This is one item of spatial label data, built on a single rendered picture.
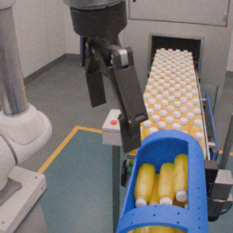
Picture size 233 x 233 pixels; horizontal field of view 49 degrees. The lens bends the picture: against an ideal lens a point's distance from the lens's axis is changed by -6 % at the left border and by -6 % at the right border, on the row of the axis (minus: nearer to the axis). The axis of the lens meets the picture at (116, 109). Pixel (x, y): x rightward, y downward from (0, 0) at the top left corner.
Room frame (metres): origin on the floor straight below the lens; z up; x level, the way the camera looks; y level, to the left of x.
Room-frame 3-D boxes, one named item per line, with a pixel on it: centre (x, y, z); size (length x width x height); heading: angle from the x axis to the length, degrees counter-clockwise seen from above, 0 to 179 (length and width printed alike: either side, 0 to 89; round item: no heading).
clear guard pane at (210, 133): (1.51, -0.64, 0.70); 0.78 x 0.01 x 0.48; 168
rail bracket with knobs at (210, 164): (0.95, -0.45, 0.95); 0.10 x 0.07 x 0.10; 78
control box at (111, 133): (1.21, 0.00, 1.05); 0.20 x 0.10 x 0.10; 168
